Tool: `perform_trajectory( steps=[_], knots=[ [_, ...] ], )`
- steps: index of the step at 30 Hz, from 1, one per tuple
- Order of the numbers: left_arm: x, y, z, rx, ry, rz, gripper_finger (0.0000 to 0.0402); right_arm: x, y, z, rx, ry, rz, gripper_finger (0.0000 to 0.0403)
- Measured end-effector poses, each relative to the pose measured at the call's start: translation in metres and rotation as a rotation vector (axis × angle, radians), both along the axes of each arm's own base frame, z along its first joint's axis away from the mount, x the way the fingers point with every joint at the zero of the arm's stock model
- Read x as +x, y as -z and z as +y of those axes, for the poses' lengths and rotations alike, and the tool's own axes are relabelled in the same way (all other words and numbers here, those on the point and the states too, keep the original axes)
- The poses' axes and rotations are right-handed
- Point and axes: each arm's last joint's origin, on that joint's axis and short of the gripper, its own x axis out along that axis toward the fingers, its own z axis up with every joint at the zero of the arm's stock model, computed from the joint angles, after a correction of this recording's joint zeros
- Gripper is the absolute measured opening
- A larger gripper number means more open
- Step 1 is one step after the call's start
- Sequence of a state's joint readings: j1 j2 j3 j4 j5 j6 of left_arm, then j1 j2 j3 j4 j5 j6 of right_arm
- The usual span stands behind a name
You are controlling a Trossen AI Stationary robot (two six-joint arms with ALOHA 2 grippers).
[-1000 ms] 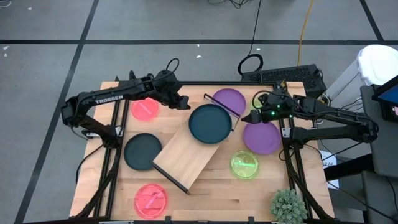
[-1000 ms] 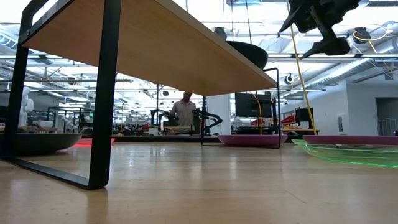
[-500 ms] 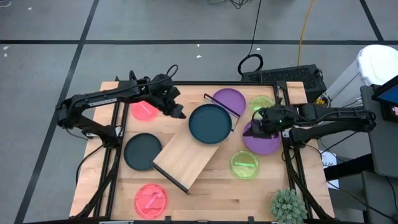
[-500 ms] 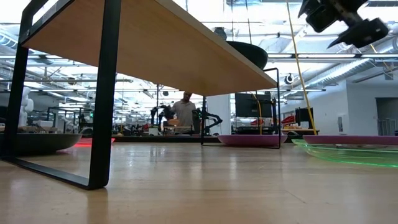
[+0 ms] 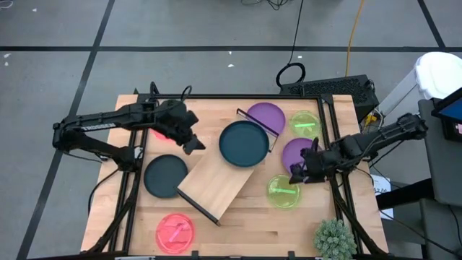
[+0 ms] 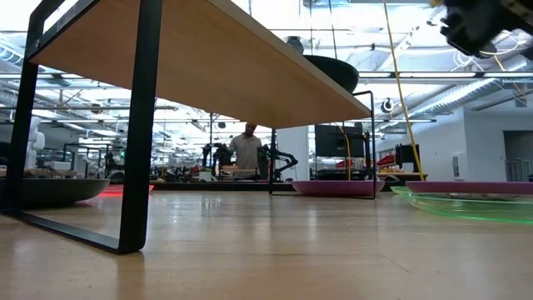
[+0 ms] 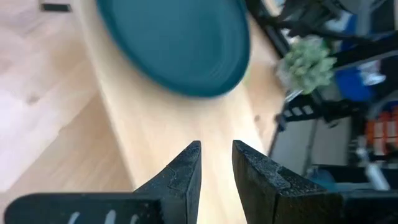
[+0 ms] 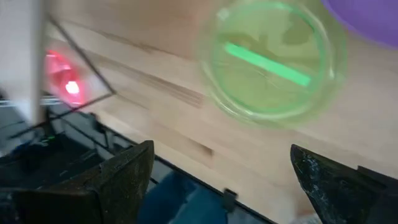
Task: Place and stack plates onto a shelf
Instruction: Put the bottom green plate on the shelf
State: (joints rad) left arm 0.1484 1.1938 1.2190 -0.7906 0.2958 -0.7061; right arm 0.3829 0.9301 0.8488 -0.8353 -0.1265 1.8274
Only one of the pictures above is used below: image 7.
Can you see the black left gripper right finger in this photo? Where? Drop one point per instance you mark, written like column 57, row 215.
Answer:
column 273, row 199

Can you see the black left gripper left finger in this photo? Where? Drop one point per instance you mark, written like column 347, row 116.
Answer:
column 174, row 193

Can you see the black bowl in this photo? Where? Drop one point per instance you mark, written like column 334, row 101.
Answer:
column 180, row 43

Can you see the wooden shelf with black legs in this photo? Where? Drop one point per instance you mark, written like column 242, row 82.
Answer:
column 161, row 124

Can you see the green artificial plant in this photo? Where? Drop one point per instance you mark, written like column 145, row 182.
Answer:
column 308, row 65

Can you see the black metal rig frame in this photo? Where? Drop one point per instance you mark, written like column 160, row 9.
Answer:
column 267, row 29

